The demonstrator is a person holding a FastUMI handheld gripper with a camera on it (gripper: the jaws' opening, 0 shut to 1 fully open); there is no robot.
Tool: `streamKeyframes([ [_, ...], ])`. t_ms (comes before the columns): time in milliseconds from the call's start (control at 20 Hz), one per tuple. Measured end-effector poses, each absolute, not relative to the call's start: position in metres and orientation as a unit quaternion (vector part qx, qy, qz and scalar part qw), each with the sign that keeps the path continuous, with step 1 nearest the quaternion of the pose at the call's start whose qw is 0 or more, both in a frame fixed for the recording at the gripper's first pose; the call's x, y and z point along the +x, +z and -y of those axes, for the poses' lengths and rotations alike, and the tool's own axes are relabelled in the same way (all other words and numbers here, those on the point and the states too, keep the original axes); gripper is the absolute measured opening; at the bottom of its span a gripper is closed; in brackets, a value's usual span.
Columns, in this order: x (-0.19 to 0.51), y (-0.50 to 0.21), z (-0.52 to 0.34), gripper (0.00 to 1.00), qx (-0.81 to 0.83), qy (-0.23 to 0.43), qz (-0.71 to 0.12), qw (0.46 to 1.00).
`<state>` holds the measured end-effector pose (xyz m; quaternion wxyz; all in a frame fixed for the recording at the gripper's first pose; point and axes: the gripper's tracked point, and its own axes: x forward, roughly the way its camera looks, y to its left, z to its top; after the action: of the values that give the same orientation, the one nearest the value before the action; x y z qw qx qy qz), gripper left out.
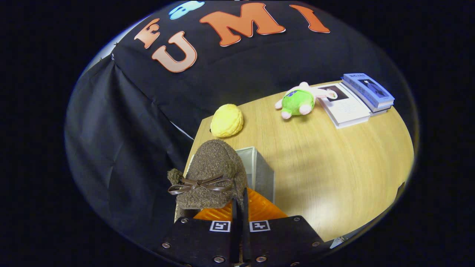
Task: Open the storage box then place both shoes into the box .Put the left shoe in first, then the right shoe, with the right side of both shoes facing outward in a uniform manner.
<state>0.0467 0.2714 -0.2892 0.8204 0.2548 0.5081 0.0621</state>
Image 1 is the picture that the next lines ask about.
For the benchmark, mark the yellow plush bun toy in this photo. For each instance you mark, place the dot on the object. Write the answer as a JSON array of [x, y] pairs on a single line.
[[227, 120]]

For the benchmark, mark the white book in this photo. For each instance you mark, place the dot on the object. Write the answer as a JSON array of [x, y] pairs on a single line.
[[347, 109]]

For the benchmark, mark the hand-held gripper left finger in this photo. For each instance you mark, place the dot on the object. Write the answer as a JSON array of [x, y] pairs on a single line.
[[200, 241]]

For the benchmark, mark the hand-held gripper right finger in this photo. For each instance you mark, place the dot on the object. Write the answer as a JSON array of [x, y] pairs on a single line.
[[278, 241]]

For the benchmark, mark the blue book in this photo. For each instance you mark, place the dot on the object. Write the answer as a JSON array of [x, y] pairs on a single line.
[[367, 89]]

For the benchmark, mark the grey fabric storage box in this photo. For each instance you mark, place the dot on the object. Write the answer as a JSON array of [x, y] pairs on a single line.
[[263, 178]]

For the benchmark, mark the brown fuzzy shoe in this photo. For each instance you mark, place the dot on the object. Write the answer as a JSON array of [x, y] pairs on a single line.
[[215, 163]]

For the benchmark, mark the green and pink plush toy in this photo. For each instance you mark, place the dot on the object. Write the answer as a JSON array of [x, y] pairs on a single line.
[[295, 102]]

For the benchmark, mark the black backdrop cloth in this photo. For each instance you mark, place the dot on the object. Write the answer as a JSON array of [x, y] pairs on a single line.
[[122, 148]]

